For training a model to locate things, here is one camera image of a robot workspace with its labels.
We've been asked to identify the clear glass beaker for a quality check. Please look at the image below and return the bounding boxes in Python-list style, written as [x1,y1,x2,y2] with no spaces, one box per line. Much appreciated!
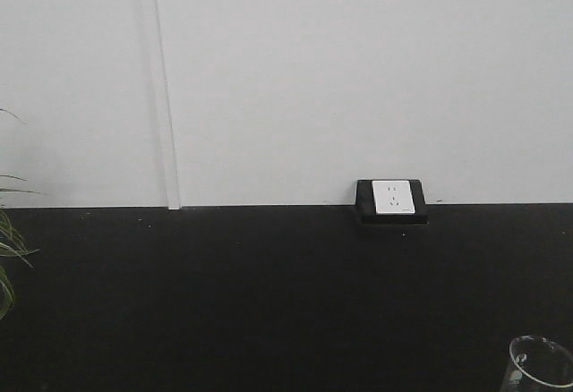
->
[500,335,572,392]

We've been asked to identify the black socket mount box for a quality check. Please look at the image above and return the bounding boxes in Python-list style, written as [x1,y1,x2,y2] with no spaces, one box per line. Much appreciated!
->
[355,179,429,226]

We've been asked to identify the white wall power socket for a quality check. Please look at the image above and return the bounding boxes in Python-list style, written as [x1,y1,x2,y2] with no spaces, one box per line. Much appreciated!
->
[372,180,415,215]

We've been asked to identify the green plant leaves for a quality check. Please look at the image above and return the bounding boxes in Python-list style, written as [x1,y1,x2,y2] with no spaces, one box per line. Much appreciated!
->
[1,107,39,320]

